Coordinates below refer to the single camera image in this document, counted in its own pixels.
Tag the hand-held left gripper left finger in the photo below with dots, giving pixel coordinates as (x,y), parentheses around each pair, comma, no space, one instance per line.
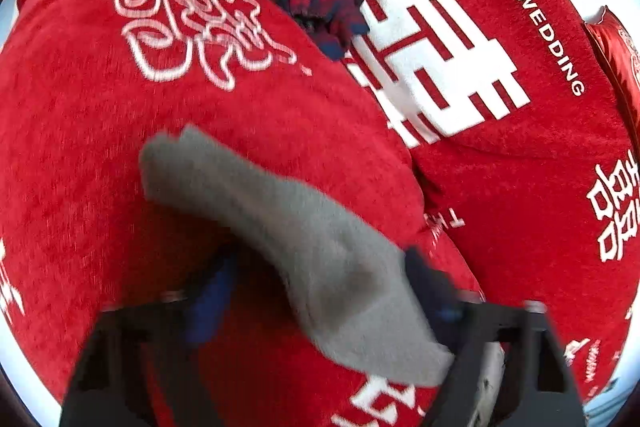
(212,294)

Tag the grey sock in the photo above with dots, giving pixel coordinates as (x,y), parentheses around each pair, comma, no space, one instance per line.
(300,232)

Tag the red printed blanket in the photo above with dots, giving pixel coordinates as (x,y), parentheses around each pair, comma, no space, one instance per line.
(100,157)

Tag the red satin pillow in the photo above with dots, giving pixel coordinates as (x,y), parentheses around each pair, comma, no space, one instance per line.
(615,52)

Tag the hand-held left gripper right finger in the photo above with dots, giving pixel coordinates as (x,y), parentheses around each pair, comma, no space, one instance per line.
(430,282)

